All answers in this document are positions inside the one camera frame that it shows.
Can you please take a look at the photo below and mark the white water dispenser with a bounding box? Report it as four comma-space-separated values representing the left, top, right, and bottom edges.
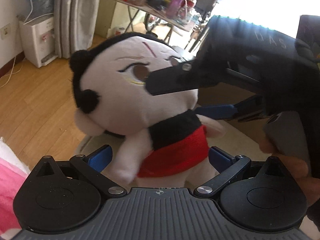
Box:
19, 15, 57, 68

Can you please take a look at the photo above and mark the beige curtain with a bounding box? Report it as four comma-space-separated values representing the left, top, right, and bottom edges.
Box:
54, 0, 100, 59

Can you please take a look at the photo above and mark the folding side table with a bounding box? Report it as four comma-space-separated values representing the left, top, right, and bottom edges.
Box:
113, 0, 195, 43

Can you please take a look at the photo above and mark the red-lidded jar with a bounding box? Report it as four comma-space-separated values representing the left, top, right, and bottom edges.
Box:
186, 0, 197, 12

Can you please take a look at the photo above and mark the person's right hand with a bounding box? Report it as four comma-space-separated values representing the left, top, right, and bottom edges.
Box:
259, 136, 320, 206

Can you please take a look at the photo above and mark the brown cardboard box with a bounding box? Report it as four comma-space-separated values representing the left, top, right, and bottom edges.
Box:
197, 83, 255, 106

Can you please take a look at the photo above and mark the plush doll with red scarf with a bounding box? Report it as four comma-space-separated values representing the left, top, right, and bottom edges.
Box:
69, 32, 225, 188

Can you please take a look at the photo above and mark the purple plastic cup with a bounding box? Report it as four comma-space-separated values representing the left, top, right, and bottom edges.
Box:
165, 0, 185, 18

